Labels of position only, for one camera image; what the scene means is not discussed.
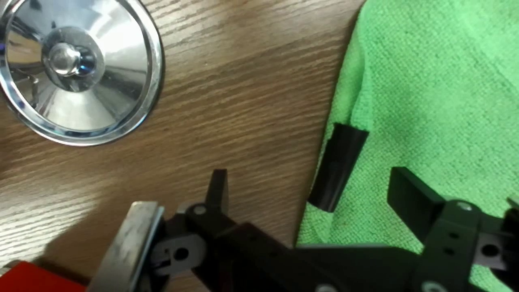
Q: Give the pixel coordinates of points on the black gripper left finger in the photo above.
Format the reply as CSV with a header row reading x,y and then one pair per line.
x,y
216,197

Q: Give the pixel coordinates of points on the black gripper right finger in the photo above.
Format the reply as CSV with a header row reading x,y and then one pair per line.
x,y
414,202

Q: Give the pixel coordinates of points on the green microfiber cloth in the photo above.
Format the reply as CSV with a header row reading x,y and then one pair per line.
x,y
435,85

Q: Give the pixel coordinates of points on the round steel pot lid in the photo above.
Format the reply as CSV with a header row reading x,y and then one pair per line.
x,y
80,72

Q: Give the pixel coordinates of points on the red object at bottom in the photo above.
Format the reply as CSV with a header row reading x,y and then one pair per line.
x,y
23,276

